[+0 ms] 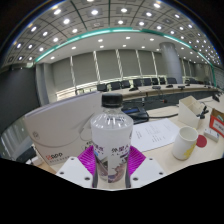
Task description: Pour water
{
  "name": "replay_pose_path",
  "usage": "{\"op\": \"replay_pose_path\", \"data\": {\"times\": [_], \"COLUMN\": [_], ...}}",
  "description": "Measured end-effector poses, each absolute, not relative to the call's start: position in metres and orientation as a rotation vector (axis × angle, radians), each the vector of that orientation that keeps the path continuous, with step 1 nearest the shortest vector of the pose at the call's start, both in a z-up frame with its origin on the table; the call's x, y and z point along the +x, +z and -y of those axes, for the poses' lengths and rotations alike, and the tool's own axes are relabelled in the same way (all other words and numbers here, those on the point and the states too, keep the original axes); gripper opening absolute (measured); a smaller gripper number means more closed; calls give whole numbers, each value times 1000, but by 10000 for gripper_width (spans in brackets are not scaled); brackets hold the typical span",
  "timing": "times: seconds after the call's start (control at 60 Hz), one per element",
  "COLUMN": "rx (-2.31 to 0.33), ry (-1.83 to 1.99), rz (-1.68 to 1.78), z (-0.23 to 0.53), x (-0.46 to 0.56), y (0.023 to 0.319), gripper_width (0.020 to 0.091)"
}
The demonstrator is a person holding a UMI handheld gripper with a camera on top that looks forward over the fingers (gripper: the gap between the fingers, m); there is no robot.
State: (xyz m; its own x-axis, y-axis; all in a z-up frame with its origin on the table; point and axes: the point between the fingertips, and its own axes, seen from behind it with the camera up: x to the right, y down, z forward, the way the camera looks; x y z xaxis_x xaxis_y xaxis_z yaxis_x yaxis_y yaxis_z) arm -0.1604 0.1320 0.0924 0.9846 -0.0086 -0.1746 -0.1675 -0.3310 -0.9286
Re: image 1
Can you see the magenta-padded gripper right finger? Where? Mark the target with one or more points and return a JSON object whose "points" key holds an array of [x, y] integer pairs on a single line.
{"points": [[146, 170]]}

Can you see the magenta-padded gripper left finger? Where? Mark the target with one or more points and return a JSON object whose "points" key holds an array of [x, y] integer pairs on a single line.
{"points": [[75, 170]]}

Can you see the clear plastic water bottle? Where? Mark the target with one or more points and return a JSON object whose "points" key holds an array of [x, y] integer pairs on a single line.
{"points": [[111, 133]]}

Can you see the white printed paper sheet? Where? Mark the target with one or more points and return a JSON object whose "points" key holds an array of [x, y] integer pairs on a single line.
{"points": [[155, 133]]}

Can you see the large white cardboard box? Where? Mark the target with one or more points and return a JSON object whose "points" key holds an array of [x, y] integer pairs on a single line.
{"points": [[60, 128]]}

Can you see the white mug with yellow print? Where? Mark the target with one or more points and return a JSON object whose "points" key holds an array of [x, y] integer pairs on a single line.
{"points": [[184, 145]]}

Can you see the black desk device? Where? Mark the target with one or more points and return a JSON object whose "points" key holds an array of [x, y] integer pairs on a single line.
{"points": [[25, 155]]}

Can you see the black pouch bag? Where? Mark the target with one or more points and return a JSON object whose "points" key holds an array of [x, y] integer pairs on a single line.
{"points": [[138, 115]]}

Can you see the flat round red coaster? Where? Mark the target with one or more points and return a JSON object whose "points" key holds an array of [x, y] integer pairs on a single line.
{"points": [[202, 140]]}

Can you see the small open white box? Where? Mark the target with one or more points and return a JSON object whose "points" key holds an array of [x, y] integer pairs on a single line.
{"points": [[188, 111]]}

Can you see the small white remote control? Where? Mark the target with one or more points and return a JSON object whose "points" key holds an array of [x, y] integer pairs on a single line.
{"points": [[211, 134]]}

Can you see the open red-edged cardboard box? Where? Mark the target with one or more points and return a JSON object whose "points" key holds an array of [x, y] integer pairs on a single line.
{"points": [[218, 125]]}

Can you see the row of black chairs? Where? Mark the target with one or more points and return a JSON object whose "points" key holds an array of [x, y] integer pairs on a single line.
{"points": [[143, 82]]}

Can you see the group of ceiling lights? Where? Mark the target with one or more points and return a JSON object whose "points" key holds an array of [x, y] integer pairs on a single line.
{"points": [[94, 12]]}

